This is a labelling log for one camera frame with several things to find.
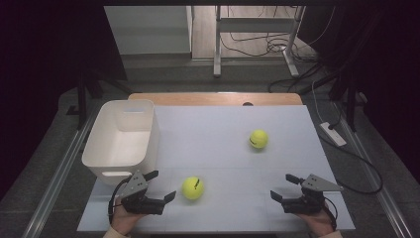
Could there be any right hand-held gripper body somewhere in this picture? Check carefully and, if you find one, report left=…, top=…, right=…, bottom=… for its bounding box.
left=280, top=174, right=345, bottom=215

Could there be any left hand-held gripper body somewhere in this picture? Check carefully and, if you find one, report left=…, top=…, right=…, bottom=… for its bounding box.
left=119, top=170, right=166, bottom=216

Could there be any tennis ball with black mark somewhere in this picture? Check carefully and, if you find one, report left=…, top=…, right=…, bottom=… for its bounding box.
left=181, top=177, right=205, bottom=201

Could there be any white plastic bin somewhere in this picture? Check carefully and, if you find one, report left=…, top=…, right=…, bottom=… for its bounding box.
left=81, top=98, right=161, bottom=186

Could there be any yellow tennis ball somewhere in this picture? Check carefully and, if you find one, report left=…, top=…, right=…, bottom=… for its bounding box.
left=249, top=129, right=269, bottom=150

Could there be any person's right hand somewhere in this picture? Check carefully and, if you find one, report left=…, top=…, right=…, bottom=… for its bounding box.
left=295, top=204, right=337, bottom=238

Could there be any person's left hand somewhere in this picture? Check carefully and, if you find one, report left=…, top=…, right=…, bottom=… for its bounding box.
left=110, top=197, right=147, bottom=236

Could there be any white table mat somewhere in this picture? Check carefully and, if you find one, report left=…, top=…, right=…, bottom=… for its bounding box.
left=76, top=104, right=357, bottom=233

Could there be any white power strip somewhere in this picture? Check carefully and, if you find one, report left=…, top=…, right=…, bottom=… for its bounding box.
left=319, top=122, right=348, bottom=148

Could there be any black stand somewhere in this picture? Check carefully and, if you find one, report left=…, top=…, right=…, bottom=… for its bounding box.
left=303, top=63, right=362, bottom=133
left=66, top=70, right=134, bottom=131

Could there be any white cabinet panel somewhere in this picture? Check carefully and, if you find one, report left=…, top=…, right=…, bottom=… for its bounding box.
left=103, top=5, right=193, bottom=56

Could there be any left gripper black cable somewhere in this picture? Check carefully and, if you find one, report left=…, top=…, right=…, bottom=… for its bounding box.
left=108, top=177, right=133, bottom=226

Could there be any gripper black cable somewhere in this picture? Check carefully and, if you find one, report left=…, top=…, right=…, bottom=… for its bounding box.
left=323, top=196, right=340, bottom=232
left=108, top=177, right=133, bottom=226

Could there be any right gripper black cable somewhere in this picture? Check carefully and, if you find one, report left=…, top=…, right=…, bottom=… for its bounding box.
left=323, top=196, right=340, bottom=232

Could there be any black power cable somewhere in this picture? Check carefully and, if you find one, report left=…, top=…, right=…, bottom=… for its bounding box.
left=318, top=102, right=384, bottom=195

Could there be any metal floor rail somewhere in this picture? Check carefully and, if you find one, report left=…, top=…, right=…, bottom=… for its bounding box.
left=332, top=101, right=414, bottom=238
left=21, top=108, right=97, bottom=238

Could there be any thin white cable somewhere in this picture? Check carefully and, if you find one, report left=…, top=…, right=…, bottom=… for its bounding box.
left=310, top=80, right=327, bottom=124

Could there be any bundle of floor cables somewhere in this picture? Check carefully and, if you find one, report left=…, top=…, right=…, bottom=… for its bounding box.
left=219, top=31, right=320, bottom=64

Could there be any white desk frame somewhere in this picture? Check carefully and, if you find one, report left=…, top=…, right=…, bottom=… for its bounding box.
left=212, top=5, right=307, bottom=79

